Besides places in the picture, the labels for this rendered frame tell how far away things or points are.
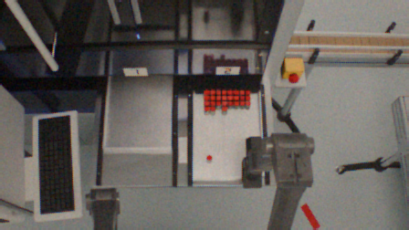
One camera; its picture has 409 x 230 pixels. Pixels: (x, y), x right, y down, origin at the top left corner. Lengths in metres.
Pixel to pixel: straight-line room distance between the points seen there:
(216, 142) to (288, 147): 0.72
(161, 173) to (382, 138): 1.61
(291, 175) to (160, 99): 0.89
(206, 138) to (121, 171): 0.34
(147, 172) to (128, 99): 0.31
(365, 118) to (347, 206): 0.59
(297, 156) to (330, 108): 1.83
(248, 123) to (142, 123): 0.41
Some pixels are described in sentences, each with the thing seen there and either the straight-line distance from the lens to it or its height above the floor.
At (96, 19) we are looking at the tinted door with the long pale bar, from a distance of 1.30.
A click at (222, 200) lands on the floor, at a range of 2.44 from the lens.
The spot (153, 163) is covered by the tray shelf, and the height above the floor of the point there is 0.88.
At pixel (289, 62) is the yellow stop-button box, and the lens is 1.59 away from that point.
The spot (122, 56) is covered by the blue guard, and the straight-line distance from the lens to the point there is 1.47.
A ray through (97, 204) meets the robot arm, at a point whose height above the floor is 1.40.
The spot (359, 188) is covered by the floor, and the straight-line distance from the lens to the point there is 2.62.
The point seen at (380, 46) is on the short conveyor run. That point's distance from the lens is 1.88.
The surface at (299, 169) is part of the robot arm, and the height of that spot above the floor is 1.57.
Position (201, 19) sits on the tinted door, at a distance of 1.28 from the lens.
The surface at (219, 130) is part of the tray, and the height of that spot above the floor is 0.88.
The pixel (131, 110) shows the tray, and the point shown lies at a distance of 1.66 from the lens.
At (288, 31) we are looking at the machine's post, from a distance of 1.34.
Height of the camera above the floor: 2.40
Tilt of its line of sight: 69 degrees down
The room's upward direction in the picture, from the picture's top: straight up
